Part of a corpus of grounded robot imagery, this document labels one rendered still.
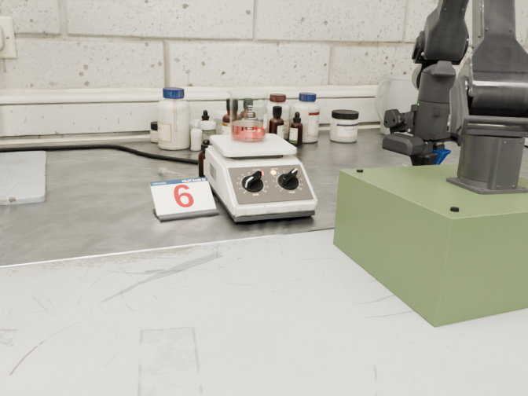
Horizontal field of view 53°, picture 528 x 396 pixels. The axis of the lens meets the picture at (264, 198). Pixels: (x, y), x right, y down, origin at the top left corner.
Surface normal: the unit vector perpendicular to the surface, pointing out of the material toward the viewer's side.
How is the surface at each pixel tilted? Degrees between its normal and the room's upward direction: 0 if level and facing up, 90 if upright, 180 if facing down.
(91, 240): 0
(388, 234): 90
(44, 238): 0
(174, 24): 90
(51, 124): 90
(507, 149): 87
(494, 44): 48
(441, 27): 111
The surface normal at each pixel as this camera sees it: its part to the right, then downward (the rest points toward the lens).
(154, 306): 0.04, -0.94
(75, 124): 0.36, 0.31
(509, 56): -0.07, -0.40
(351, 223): -0.93, 0.08
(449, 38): -0.12, 0.63
